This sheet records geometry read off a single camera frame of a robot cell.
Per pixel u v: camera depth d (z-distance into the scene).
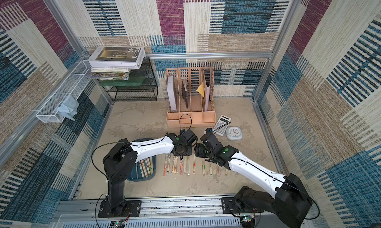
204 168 0.86
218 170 0.85
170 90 0.98
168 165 0.87
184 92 1.02
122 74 0.82
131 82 0.94
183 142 0.71
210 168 0.85
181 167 0.86
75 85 0.83
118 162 0.49
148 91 1.19
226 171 0.85
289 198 0.40
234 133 0.98
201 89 0.89
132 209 0.73
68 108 0.67
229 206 0.73
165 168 0.87
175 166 0.87
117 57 0.83
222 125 1.04
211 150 0.61
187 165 0.87
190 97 1.07
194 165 0.87
